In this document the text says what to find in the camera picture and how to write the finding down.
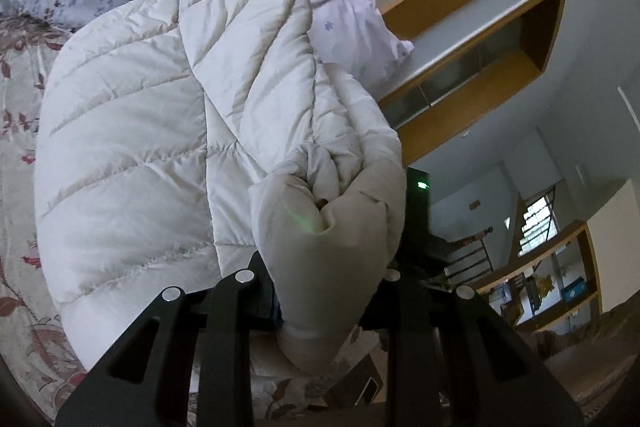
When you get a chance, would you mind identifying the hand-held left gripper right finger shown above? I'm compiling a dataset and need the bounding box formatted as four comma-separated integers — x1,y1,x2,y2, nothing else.
360,269,586,427

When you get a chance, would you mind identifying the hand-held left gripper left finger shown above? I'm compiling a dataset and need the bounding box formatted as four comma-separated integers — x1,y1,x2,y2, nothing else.
55,252,281,427

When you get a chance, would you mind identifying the white quilted down jacket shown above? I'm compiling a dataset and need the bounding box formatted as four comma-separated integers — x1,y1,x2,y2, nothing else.
32,0,408,378

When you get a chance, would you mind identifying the dark box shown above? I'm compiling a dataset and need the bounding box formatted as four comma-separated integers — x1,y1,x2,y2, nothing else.
324,351,387,409

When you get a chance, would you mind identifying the small barred window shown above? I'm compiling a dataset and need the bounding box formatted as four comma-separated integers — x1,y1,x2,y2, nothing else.
520,196,559,254

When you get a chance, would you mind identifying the blue box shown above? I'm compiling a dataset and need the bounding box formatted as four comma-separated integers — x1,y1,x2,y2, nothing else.
560,277,587,304

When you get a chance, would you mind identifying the white cabinet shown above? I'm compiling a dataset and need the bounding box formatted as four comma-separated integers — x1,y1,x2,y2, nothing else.
586,179,640,314

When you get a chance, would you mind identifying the floral bedspread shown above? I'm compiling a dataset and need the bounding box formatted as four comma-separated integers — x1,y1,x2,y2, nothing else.
0,14,381,423

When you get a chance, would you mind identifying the wooden wall shelf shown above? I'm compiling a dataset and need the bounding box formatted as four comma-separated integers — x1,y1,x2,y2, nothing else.
475,219,606,335

